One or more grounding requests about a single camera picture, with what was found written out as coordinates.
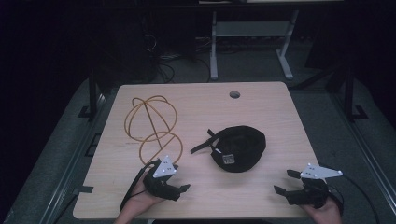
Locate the grey metal stand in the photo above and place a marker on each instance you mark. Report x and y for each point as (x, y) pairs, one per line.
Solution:
(249, 28)

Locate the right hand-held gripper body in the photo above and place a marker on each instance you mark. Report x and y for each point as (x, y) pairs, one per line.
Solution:
(311, 193)

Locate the black hat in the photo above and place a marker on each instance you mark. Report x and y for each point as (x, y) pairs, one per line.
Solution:
(239, 149)

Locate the black upright stand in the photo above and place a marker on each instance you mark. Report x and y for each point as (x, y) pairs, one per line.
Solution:
(349, 93)
(92, 93)

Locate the person's right hand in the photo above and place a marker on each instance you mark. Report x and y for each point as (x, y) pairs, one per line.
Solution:
(327, 214)

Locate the metal floor rail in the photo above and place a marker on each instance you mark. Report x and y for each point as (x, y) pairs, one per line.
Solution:
(74, 155)
(367, 149)

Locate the person's left hand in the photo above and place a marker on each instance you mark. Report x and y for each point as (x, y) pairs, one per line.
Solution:
(140, 200)

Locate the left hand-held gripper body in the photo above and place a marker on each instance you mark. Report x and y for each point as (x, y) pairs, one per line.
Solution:
(160, 186)

